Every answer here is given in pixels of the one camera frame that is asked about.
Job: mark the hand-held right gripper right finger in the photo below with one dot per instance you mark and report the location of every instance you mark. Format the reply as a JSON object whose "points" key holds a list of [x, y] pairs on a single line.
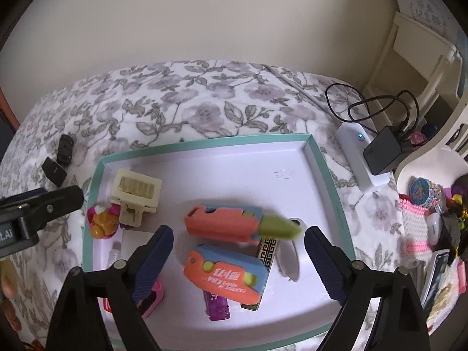
{"points": [[321, 259]]}

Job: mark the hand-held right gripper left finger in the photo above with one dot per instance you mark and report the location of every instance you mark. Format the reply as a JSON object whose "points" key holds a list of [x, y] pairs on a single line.
{"points": [[157, 259]]}

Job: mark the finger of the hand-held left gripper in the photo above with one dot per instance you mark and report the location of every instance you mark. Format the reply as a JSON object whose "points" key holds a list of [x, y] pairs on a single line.
{"points": [[55, 201]]}

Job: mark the cartoon figure toy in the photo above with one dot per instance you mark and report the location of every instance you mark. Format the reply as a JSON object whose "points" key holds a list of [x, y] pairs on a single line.
{"points": [[102, 225]]}

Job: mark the orange carrot knife toy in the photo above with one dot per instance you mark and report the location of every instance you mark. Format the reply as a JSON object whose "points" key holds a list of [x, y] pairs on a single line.
{"points": [[226, 279], [219, 223]]}

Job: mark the purple lighter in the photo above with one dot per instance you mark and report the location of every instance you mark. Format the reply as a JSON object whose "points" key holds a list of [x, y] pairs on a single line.
{"points": [[217, 305]]}

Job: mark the cream hair clip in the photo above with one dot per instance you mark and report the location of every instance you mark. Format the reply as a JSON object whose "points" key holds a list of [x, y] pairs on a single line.
{"points": [[135, 186]]}

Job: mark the white tray with teal rim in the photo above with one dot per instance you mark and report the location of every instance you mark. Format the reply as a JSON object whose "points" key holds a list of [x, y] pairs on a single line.
{"points": [[226, 168]]}

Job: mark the person's left hand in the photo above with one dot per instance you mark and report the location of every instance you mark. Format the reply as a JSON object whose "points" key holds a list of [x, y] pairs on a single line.
{"points": [[7, 281]]}

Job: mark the white charger plug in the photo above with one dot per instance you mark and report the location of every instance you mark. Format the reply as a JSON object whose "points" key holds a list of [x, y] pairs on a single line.
{"points": [[289, 263]]}

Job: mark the red and white glue stick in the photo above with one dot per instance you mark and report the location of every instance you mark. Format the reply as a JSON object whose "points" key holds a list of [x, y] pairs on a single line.
{"points": [[115, 254]]}

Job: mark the black ribbed clip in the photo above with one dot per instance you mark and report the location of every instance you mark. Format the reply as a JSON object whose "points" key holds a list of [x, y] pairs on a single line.
{"points": [[65, 150]]}

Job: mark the gold patterned box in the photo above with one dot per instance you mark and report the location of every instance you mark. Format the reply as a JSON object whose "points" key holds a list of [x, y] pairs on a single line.
{"points": [[268, 250]]}

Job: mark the pink knit basket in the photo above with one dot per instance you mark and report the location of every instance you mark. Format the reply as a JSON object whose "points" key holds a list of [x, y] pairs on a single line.
{"points": [[415, 223]]}

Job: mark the white power strip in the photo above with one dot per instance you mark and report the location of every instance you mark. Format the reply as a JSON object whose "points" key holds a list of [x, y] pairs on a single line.
{"points": [[356, 161]]}

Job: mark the white phone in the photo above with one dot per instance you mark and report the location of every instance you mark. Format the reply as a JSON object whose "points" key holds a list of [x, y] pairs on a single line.
{"points": [[437, 270]]}

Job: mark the white oval gadget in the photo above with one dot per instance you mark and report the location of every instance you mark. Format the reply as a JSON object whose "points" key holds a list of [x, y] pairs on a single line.
{"points": [[435, 228]]}

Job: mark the round colourful tin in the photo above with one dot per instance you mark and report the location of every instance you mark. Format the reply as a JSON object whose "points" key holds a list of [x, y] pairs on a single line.
{"points": [[420, 192]]}

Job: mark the black charger block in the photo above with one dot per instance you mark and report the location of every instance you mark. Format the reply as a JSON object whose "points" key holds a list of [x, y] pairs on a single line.
{"points": [[384, 151]]}

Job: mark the white wooden shelf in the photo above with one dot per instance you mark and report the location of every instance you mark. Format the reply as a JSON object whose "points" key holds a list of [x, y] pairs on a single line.
{"points": [[406, 33]]}

